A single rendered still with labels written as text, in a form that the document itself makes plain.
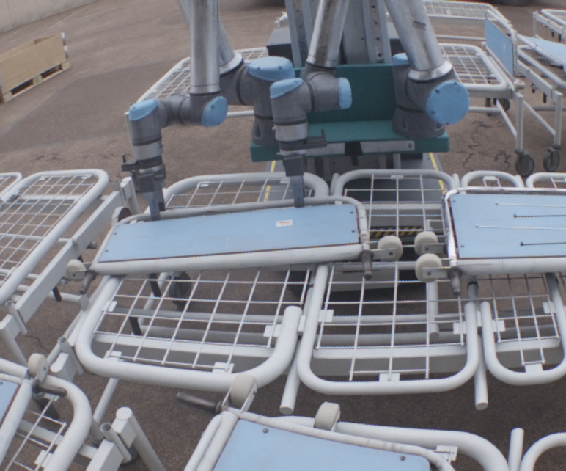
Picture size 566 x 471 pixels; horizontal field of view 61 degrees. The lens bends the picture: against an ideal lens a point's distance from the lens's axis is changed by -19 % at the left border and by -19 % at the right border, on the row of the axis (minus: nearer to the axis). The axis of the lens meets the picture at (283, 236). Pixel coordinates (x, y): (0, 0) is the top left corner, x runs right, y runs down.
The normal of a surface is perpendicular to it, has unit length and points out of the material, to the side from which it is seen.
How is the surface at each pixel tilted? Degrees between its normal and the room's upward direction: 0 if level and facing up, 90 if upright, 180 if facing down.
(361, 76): 90
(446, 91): 95
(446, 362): 90
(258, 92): 90
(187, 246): 1
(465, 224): 5
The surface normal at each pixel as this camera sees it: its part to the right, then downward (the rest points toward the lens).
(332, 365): -0.17, 0.55
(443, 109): 0.23, 0.58
